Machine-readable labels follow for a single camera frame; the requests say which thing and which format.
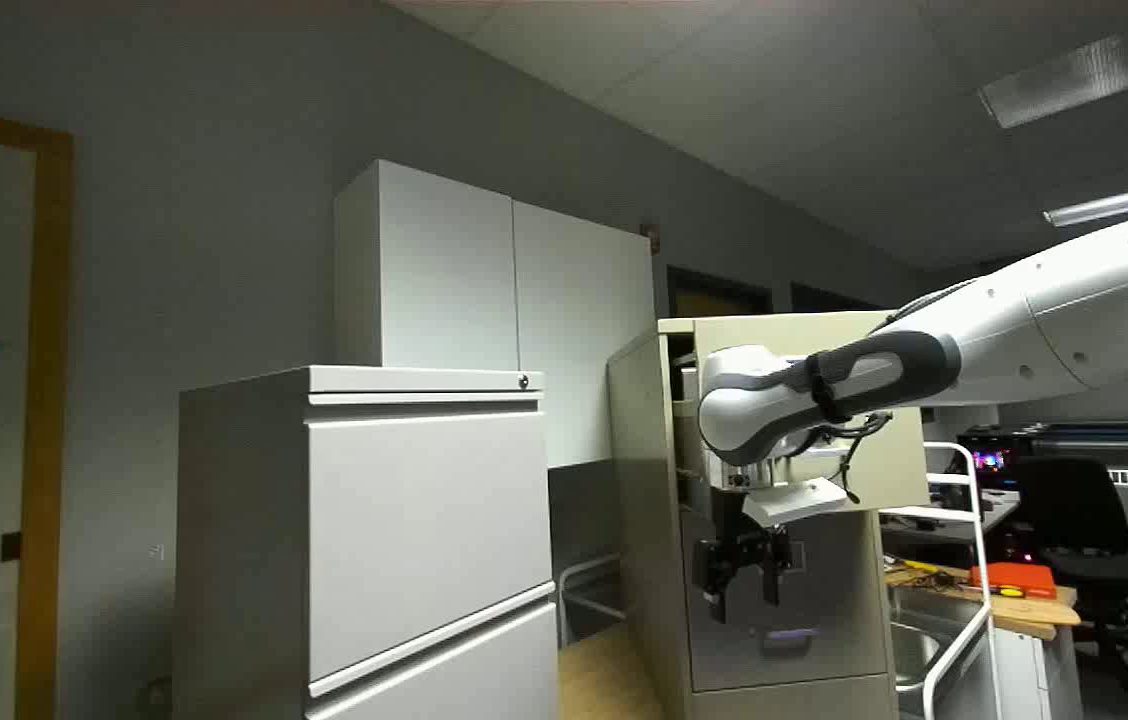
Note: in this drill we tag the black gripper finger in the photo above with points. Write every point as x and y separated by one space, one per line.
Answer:
775 571
719 583

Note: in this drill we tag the beige file cabinet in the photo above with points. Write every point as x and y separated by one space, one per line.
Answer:
649 392

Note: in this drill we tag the ceiling fluorescent light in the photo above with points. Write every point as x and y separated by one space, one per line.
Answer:
1052 87

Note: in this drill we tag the white tall storage cabinet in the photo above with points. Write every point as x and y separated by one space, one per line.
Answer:
443 272

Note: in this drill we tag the beige file drawer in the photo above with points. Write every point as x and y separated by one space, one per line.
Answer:
856 699
828 590

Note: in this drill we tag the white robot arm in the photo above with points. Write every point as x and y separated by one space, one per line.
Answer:
1043 327

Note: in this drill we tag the orange object on table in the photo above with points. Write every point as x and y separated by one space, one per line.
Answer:
1027 578

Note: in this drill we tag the white metal frame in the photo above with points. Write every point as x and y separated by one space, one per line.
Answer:
940 602

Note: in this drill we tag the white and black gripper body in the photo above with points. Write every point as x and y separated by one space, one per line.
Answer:
759 504

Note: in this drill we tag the wooden table with clutter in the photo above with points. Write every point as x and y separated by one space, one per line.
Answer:
1034 656

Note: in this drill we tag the grey lateral file cabinet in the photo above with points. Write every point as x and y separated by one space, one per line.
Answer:
367 546

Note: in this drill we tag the silver label holder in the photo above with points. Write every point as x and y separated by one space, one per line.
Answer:
785 641

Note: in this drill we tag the black office chair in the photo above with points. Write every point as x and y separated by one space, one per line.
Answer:
1078 526

